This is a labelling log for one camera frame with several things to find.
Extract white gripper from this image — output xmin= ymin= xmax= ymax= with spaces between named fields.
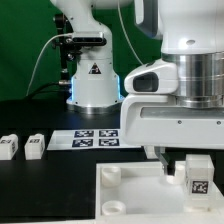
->
xmin=120 ymin=94 xmax=224 ymax=176

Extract white square tabletop tray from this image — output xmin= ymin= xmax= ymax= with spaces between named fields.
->
xmin=95 ymin=161 xmax=224 ymax=224

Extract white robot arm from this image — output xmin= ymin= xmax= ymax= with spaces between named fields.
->
xmin=50 ymin=0 xmax=224 ymax=150

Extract white marker sheet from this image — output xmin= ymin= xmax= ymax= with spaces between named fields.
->
xmin=48 ymin=129 xmax=133 ymax=150

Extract black cables at base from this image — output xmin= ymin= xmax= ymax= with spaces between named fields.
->
xmin=26 ymin=81 xmax=73 ymax=100

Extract grey cable right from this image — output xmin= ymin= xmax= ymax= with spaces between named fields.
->
xmin=116 ymin=0 xmax=145 ymax=66

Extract white cable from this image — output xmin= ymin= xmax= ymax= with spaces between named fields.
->
xmin=25 ymin=33 xmax=74 ymax=97

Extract black camera stand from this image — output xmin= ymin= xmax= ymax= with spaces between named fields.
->
xmin=52 ymin=13 xmax=81 ymax=87

